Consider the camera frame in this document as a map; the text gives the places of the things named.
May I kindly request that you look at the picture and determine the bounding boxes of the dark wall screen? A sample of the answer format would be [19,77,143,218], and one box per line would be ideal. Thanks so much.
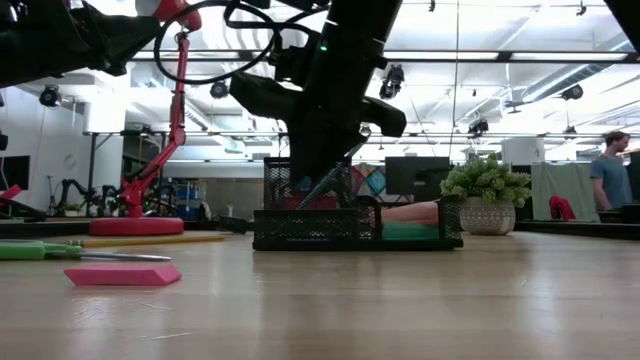
[0,154,31,191]

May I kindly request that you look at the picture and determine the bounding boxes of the red desk lamp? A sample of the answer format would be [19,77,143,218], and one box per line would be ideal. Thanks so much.
[89,0,204,237]

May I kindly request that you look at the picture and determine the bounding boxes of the background robot arms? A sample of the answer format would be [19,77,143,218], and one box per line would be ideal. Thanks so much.
[49,177,121,217]

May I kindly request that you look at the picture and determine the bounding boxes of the green sticky note pad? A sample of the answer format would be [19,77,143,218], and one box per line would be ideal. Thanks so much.
[382,221,441,242]

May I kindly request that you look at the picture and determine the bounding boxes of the black mesh desk organizer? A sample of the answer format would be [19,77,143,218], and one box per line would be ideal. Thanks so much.
[252,155,464,252]

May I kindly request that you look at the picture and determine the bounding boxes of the black background monitor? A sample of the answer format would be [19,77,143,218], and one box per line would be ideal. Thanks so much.
[384,156,451,202]

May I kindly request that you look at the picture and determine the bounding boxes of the pink sticky note pad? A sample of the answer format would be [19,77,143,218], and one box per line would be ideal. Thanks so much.
[380,201,440,225]

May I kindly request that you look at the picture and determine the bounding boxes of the teal pencil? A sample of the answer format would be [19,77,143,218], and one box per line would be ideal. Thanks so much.
[297,147,361,211]

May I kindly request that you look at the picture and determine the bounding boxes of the black aluminium table frame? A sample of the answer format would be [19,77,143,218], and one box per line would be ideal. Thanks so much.
[0,217,640,241]

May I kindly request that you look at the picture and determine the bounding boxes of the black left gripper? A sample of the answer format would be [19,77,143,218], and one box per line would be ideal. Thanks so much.
[0,0,162,89]

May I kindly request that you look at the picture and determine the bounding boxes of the green potted plant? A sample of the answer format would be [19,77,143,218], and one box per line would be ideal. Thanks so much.
[439,153,532,237]

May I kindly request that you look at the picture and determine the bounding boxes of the red office chair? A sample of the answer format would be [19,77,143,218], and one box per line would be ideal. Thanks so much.
[548,196,577,223]

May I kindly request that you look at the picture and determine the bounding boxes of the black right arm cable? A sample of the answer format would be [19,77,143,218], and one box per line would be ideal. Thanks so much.
[153,0,331,86]

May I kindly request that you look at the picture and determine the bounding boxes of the green-handled scissors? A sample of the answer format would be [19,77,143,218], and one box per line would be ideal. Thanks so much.
[0,240,173,263]

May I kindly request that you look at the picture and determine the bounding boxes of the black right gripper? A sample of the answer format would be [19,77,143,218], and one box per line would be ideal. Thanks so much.
[228,49,407,186]

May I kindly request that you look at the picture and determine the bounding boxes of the pale green curtain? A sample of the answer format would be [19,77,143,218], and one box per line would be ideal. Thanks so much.
[530,162,601,222]

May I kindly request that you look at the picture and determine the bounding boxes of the yellow pencil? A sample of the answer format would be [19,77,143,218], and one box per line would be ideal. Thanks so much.
[69,234,226,249]

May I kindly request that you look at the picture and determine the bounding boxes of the pink eraser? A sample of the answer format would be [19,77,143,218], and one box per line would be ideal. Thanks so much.
[63,264,183,288]

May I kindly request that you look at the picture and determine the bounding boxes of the person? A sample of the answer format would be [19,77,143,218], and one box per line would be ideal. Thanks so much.
[589,130,634,212]

